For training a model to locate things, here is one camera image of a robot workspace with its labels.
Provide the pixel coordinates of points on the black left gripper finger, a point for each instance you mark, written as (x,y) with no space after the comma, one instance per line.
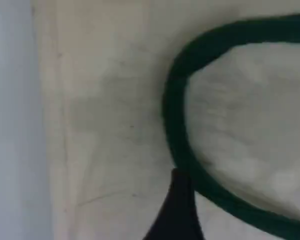
(176,215)

